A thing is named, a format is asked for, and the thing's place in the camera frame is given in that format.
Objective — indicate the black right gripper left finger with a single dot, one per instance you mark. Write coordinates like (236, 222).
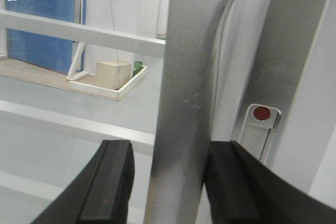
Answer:
(101, 191)

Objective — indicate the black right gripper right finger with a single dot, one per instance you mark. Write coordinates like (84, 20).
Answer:
(241, 189)

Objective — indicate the white framed sliding glass door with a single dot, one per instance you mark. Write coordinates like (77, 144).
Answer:
(233, 124)

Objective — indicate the grey curved door handle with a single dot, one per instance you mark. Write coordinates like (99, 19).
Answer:
(187, 99)

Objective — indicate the blue door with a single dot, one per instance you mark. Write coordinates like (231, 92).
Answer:
(39, 31)

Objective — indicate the beige wooden box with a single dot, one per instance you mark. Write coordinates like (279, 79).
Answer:
(112, 74)

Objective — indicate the white wooden platform frame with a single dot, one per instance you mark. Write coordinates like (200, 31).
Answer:
(83, 81)

